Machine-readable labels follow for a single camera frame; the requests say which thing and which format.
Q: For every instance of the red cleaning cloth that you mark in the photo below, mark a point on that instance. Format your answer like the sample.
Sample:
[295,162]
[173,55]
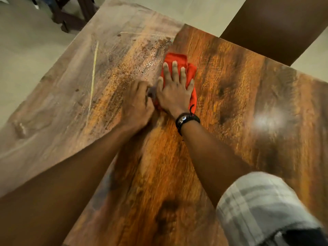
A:
[176,56]

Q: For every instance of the person's left forearm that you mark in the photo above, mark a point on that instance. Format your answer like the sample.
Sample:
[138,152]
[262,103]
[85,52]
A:
[51,189]

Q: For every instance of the black white plaid shirt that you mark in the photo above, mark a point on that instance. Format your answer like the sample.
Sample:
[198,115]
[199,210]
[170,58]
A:
[261,202]

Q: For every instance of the dark brown chair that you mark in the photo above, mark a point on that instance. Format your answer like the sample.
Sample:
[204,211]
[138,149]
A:
[282,23]

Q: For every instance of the person's left hand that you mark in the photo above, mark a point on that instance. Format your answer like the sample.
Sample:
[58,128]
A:
[137,107]

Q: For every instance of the person's right hand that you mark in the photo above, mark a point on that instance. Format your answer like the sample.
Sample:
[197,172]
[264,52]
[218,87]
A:
[175,97]

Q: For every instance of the person's right forearm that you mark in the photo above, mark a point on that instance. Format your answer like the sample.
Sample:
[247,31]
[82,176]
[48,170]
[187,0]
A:
[212,156]

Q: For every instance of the wooden table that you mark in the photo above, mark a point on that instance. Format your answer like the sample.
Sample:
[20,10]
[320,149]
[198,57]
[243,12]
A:
[230,112]

